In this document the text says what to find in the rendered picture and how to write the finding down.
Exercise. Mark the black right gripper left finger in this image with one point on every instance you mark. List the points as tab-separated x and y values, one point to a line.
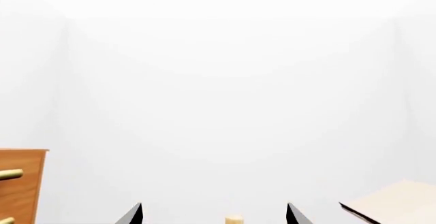
133	216

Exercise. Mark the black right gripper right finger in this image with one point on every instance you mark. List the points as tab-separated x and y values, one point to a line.
294	216

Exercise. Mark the brown wooden wine rack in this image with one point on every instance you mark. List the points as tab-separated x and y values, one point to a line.
20	196

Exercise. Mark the brass rack peg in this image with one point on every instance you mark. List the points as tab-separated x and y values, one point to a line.
12	174
7	221

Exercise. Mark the small beige cylinder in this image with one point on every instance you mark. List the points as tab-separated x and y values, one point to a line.
233	220

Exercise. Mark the light wooden table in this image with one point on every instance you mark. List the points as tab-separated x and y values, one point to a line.
398	203

